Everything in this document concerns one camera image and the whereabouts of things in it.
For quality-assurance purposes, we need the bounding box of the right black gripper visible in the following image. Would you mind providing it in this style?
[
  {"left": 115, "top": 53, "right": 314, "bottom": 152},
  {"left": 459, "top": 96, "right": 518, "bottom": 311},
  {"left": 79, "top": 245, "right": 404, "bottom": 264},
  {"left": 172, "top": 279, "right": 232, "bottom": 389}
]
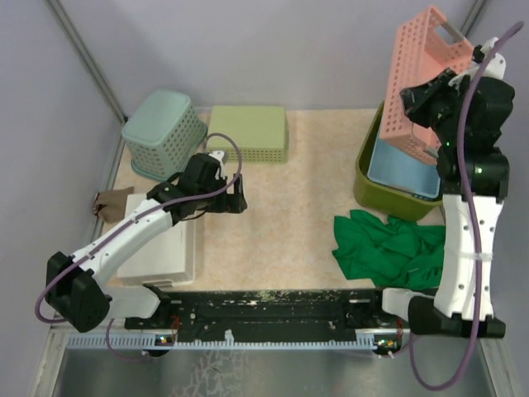
[{"left": 398, "top": 68, "right": 465, "bottom": 143}]

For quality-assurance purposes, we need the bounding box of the pink perforated basket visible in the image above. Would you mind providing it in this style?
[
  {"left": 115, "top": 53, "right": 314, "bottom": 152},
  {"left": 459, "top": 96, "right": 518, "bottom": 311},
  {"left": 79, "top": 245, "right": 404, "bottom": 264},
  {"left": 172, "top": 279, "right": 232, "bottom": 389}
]
[{"left": 379, "top": 6, "right": 473, "bottom": 165}]

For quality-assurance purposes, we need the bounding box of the light blue perforated basket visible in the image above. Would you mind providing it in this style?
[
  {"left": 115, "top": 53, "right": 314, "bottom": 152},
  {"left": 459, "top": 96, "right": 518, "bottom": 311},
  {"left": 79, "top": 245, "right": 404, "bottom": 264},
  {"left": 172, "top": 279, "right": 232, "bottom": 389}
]
[{"left": 367, "top": 136, "right": 441, "bottom": 200}]

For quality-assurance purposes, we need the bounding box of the light green shallow basket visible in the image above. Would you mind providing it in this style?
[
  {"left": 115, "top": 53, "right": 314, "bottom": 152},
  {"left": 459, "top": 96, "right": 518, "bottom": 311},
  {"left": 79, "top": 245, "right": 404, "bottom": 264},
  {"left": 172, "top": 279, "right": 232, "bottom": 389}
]
[{"left": 208, "top": 105, "right": 289, "bottom": 164}]

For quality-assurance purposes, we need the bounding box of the white perforated basket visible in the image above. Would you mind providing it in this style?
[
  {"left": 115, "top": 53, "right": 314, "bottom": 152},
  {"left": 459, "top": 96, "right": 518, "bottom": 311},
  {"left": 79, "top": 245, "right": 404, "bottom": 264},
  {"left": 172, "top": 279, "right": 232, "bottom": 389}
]
[{"left": 116, "top": 193, "right": 198, "bottom": 289}]

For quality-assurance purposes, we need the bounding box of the olive green large tub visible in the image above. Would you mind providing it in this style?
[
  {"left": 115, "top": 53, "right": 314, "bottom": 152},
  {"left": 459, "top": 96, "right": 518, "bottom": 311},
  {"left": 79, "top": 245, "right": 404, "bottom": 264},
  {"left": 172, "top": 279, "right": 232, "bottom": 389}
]
[{"left": 353, "top": 104, "right": 441, "bottom": 221}]

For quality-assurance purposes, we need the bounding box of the teal perforated plastic basket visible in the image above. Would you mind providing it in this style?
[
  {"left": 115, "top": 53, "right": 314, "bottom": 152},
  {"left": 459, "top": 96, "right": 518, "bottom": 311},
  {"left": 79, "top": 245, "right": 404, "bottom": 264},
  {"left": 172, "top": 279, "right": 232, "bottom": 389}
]
[{"left": 122, "top": 89, "right": 207, "bottom": 181}]

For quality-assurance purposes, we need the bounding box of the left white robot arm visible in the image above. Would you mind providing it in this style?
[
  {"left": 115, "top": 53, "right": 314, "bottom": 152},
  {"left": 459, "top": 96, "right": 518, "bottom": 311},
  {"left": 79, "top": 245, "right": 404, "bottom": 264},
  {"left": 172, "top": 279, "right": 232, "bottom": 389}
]
[{"left": 37, "top": 151, "right": 247, "bottom": 332}]

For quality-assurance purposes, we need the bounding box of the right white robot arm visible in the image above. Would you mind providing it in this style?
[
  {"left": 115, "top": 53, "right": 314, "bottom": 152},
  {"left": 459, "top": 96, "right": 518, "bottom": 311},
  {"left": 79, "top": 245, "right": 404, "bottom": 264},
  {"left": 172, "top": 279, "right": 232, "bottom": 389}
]
[{"left": 369, "top": 37, "right": 515, "bottom": 338}]

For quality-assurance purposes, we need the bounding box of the brown cloth pouch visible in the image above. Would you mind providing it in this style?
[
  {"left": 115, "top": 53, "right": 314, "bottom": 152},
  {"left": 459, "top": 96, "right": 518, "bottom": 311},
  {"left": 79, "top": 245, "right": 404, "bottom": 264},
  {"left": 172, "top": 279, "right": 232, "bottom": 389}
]
[{"left": 93, "top": 187, "right": 134, "bottom": 223}]

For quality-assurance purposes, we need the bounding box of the green cloth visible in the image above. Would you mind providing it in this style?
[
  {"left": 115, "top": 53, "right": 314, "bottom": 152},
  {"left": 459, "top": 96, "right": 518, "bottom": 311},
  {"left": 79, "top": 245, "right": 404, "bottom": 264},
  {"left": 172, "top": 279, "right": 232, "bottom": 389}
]
[{"left": 332, "top": 209, "right": 446, "bottom": 290}]

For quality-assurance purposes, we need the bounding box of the right aluminium frame post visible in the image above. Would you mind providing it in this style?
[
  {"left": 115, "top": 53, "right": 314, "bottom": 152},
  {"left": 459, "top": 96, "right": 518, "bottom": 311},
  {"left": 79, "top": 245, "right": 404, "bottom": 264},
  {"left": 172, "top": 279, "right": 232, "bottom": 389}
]
[{"left": 460, "top": 0, "right": 488, "bottom": 36}]

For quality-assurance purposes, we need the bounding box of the aluminium frame post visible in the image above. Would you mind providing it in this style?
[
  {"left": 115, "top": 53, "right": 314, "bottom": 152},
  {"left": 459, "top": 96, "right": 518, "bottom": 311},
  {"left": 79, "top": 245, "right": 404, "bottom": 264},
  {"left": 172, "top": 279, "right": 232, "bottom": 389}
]
[
  {"left": 460, "top": 0, "right": 488, "bottom": 36},
  {"left": 44, "top": 0, "right": 128, "bottom": 124}
]

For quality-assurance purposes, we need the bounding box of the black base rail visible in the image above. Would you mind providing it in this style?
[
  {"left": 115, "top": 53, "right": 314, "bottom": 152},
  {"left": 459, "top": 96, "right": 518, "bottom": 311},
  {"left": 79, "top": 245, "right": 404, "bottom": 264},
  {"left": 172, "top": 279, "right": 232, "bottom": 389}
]
[{"left": 125, "top": 289, "right": 401, "bottom": 343}]

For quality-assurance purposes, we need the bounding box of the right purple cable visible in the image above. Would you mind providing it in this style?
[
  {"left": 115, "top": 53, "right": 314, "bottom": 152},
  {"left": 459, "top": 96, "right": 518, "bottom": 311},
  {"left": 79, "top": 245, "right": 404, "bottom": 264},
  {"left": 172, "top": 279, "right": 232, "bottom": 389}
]
[{"left": 407, "top": 20, "right": 525, "bottom": 390}]

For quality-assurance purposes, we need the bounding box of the white slotted cable duct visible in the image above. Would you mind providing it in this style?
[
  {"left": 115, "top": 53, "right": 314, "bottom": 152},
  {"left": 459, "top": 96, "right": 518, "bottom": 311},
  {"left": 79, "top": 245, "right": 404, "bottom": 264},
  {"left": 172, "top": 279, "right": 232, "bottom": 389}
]
[{"left": 65, "top": 330, "right": 408, "bottom": 352}]

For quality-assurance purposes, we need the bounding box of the left aluminium frame post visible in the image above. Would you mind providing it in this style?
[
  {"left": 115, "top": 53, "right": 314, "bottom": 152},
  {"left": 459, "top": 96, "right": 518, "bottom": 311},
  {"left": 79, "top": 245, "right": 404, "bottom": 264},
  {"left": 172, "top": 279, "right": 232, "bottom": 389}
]
[{"left": 44, "top": 0, "right": 128, "bottom": 124}]

